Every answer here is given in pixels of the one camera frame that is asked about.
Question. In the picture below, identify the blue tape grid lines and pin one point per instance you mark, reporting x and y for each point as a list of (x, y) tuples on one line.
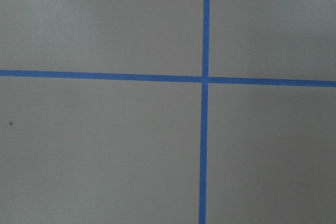
[(205, 80)]

